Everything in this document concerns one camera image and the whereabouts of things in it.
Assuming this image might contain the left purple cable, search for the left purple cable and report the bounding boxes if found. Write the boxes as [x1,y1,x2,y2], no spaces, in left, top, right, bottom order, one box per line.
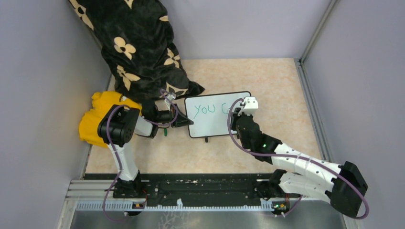
[101,88,179,222]

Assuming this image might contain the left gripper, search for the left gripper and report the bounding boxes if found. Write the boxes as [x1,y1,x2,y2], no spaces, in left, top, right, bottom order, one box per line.
[153,104,193,128]

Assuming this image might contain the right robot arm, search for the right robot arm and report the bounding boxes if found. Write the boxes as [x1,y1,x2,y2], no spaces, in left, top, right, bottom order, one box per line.
[227,108,370,219]

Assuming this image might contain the white slotted cable duct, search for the white slotted cable duct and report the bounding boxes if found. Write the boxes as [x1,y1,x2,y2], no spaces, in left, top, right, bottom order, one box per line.
[75,199,287,213]

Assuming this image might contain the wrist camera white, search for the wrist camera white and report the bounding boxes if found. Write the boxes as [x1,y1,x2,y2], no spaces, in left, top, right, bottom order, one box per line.
[163,93,176,109]
[238,96,258,116]

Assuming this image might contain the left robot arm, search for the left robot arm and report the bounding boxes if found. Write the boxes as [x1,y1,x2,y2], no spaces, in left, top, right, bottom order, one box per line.
[97,100,194,198]

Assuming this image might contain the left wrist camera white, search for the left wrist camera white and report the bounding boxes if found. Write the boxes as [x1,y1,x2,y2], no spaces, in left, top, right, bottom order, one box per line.
[163,93,176,109]

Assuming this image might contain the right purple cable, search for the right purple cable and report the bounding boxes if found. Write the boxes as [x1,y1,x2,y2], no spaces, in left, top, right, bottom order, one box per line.
[226,98,370,220]

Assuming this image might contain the white whiteboard black frame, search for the white whiteboard black frame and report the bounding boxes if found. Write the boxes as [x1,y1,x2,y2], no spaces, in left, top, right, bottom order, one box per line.
[184,91,251,138]

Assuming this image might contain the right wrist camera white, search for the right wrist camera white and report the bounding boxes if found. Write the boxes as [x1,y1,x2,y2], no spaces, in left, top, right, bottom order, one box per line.
[238,96,258,116]

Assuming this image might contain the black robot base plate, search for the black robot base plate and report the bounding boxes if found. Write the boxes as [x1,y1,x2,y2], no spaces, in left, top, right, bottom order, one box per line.
[107,172,286,208]

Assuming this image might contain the purple cable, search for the purple cable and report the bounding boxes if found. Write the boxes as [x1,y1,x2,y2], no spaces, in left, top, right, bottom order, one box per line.
[101,88,179,222]
[226,98,370,220]

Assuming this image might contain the aluminium frame rail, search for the aluminium frame rail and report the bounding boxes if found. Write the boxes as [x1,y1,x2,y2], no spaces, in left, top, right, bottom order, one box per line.
[294,0,352,203]

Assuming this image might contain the yellow cloth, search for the yellow cloth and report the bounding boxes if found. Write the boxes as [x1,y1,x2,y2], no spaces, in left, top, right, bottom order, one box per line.
[78,91,142,148]

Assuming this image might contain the black floral blanket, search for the black floral blanket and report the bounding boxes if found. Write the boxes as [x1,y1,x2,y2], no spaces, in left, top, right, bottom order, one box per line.
[70,0,204,103]

